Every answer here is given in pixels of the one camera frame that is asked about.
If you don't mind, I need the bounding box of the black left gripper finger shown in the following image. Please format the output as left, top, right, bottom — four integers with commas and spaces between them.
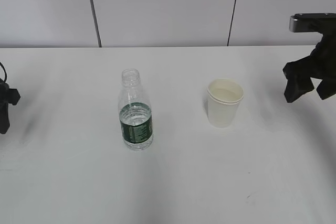
0, 83, 20, 134

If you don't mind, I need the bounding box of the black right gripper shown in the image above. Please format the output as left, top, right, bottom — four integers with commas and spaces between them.
283, 31, 336, 103

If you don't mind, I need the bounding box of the white paper cup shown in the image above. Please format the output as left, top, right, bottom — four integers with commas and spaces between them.
207, 78, 244, 128

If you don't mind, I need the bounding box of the clear green-label water bottle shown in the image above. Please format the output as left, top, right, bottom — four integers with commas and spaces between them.
118, 69, 153, 151

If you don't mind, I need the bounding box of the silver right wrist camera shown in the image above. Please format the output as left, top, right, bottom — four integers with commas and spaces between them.
289, 13, 335, 34

